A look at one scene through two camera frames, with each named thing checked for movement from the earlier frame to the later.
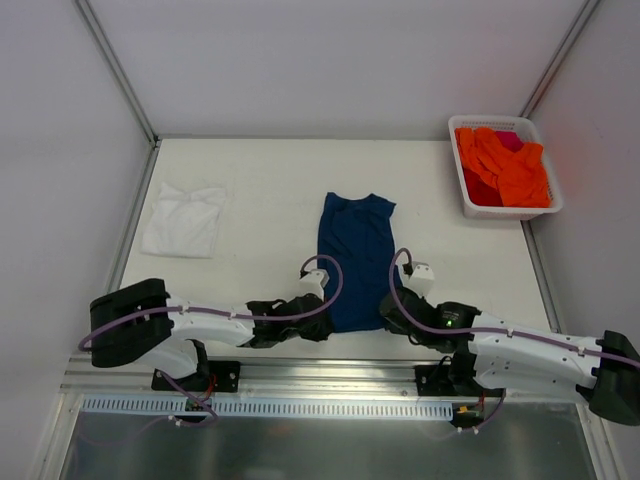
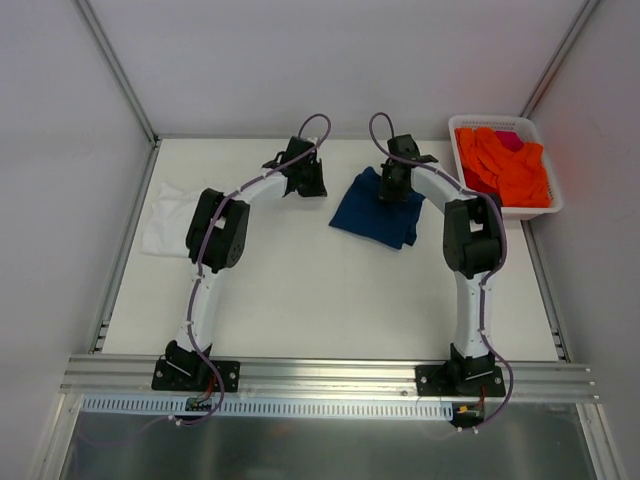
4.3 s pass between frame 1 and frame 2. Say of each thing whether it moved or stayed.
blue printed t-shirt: moved
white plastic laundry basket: stayed
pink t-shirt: stayed
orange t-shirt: stayed
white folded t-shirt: stayed
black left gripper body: moved
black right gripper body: moved
